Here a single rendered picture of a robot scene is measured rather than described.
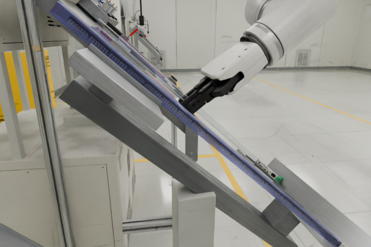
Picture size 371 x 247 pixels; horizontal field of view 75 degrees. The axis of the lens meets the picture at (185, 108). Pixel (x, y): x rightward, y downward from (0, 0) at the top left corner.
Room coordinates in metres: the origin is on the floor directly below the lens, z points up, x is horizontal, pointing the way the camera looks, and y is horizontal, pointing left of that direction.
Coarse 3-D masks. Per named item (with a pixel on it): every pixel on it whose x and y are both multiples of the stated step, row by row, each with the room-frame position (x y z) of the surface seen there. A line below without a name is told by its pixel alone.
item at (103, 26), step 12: (96, 24) 0.40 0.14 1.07; (132, 48) 0.42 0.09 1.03; (144, 60) 0.42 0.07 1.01; (156, 72) 0.42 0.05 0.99; (168, 84) 0.43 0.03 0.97; (180, 96) 0.43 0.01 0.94; (228, 132) 0.45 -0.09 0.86; (240, 144) 0.46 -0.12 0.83; (252, 156) 0.47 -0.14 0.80; (276, 180) 0.48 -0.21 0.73
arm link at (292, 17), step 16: (272, 0) 0.50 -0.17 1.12; (288, 0) 0.47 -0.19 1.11; (304, 0) 0.46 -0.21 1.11; (320, 0) 0.45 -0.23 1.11; (336, 0) 0.46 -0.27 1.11; (272, 16) 0.46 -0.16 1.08; (288, 16) 0.45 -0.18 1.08; (304, 16) 0.45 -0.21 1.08; (320, 16) 0.45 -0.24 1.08; (288, 32) 0.44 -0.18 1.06; (304, 32) 0.45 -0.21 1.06; (288, 48) 0.45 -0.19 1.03
